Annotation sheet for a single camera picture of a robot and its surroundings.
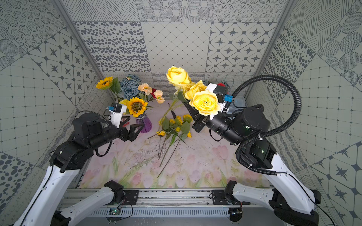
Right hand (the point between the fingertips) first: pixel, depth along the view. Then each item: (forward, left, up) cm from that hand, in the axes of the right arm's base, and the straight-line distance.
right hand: (181, 100), depth 44 cm
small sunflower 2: (+19, +18, -51) cm, 57 cm away
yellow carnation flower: (+18, -2, -52) cm, 55 cm away
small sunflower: (+25, +5, -47) cm, 53 cm away
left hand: (+3, +19, -17) cm, 26 cm away
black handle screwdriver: (+38, +10, -54) cm, 67 cm away
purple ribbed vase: (+24, +28, -42) cm, 56 cm away
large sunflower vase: (+23, +7, -52) cm, 57 cm away
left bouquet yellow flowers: (+27, +32, -20) cm, 46 cm away
